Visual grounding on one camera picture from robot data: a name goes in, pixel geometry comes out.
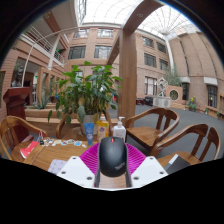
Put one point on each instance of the yellow liquid bottle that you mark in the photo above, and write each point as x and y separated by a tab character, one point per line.
102	130

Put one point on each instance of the black binder clip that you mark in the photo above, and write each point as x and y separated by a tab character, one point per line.
41	140

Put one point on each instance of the black computer mouse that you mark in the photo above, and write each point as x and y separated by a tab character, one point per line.
112	156

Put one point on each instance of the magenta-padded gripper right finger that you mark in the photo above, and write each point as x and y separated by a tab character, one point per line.
148	170

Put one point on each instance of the white abstract sculpture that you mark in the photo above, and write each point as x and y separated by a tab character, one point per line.
162	93

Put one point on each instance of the dark notebook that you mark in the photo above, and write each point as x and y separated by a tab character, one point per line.
178	164

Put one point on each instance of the blue sticker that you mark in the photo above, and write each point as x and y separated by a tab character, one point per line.
78	143

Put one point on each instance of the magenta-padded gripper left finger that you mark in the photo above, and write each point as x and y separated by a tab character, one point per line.
75	170

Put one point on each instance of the dark red wooden lectern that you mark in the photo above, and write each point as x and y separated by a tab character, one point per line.
16	100

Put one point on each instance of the clear pump dispenser bottle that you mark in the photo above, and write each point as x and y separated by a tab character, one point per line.
119	131

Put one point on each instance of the yellow flowering potted plant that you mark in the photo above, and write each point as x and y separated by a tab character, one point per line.
192	104

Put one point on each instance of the red booklet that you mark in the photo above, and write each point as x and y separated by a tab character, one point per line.
29	149

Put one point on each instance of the large green potted plant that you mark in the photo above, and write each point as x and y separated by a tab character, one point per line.
88	93

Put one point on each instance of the blue squeeze tube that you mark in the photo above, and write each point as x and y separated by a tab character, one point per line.
89	133

